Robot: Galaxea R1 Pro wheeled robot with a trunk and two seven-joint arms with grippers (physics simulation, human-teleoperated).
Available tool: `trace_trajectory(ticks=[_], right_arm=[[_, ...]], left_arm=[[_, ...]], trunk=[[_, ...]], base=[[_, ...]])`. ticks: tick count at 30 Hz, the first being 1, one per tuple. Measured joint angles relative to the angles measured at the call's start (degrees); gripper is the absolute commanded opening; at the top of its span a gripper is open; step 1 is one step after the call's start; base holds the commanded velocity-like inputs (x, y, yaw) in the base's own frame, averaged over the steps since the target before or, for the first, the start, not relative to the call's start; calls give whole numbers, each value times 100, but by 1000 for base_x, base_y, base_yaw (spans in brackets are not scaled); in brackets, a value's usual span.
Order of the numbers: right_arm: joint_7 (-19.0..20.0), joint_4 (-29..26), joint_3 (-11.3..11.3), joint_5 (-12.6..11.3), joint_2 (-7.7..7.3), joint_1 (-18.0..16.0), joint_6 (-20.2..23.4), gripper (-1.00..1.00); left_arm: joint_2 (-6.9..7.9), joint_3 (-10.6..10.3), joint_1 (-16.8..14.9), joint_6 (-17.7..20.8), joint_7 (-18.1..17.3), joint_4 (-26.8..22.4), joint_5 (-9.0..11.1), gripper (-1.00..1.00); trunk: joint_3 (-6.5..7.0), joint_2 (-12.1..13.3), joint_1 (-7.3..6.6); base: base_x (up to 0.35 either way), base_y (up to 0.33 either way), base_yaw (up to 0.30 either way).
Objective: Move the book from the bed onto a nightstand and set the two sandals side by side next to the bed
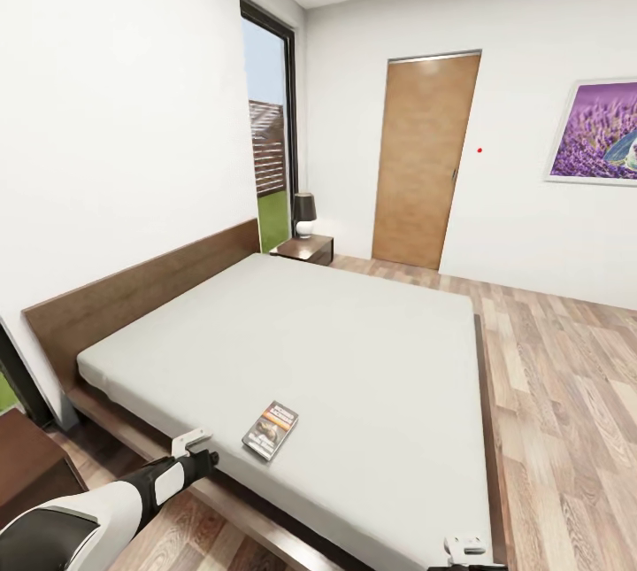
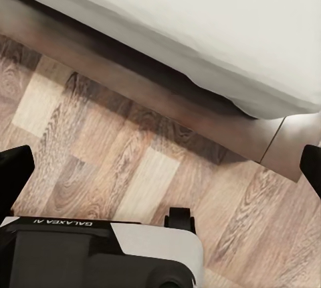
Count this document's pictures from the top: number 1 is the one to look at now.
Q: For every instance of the painting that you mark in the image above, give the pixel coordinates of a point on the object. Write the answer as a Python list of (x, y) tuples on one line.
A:
[(597, 139)]

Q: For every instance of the bed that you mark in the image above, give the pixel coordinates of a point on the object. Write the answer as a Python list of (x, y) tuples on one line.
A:
[(394, 446)]

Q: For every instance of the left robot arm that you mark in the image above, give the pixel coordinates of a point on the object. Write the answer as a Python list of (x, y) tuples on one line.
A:
[(87, 532)]

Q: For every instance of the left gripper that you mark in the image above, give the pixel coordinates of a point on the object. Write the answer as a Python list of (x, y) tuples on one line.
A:
[(199, 466)]

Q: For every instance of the hardback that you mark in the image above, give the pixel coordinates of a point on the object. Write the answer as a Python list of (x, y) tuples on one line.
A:
[(271, 429)]

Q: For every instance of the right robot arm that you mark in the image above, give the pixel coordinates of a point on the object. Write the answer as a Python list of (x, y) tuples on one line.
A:
[(458, 546)]

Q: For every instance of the nightstand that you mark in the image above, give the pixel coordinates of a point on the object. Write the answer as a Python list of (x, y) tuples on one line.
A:
[(34, 469), (317, 249)]

